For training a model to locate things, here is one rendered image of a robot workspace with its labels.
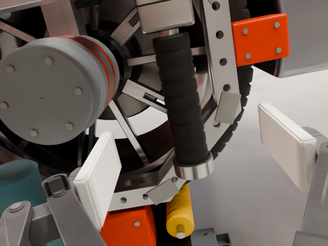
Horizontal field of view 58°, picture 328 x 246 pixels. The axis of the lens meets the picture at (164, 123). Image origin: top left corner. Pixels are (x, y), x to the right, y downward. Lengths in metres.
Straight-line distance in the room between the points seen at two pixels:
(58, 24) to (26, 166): 0.23
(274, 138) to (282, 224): 1.27
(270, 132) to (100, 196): 0.11
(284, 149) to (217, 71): 0.35
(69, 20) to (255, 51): 0.31
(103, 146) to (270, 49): 0.39
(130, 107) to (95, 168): 0.63
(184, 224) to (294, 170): 0.49
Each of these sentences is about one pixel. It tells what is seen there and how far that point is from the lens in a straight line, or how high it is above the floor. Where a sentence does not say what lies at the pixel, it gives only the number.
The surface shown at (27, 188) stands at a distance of 0.50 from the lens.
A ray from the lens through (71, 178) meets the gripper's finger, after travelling 0.18.
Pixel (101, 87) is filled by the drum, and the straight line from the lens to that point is 0.42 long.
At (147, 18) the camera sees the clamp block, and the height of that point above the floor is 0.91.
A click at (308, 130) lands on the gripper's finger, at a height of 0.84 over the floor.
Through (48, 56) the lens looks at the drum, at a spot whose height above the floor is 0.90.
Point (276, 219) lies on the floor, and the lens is 1.47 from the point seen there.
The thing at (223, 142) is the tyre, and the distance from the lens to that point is 0.64.
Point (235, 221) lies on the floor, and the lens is 1.47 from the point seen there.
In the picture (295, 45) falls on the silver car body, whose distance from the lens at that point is 0.71.
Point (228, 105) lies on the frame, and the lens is 0.53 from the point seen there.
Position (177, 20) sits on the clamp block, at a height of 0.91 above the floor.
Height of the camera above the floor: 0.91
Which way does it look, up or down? 18 degrees down
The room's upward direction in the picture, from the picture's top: 12 degrees counter-clockwise
